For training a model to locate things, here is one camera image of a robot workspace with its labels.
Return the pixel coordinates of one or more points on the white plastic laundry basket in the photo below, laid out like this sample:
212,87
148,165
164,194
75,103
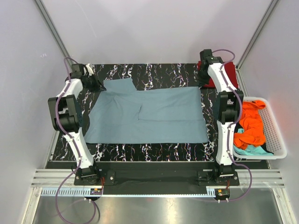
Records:
274,141

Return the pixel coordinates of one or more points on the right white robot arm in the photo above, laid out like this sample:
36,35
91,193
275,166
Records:
227,112

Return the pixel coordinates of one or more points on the orange t-shirt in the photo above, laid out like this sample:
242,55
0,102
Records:
252,125

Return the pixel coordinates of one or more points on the left aluminium corner post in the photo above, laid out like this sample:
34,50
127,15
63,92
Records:
51,27

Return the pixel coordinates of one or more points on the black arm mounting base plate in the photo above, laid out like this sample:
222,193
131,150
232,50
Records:
152,178

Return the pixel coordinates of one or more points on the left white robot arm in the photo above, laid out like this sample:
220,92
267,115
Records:
66,117

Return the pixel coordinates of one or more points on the folded red t-shirt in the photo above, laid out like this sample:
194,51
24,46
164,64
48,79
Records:
230,71

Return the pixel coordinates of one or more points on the teal t-shirt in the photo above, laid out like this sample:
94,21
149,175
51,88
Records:
251,150

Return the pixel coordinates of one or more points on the light blue t-shirt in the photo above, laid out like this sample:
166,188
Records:
124,115

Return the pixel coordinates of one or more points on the right aluminium corner post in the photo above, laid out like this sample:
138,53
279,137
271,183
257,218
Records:
266,16

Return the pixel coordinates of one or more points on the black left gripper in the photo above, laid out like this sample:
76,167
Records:
98,87

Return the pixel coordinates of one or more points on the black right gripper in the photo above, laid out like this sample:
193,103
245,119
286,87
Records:
201,81

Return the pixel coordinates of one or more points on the aluminium corner post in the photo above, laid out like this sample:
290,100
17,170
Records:
51,27
266,16

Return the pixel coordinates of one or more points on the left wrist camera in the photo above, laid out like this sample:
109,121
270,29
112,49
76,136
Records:
89,69

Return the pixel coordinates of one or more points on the aluminium frame rail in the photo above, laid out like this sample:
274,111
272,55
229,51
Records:
261,178

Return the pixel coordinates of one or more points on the black garment in basket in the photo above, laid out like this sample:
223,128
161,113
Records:
238,128

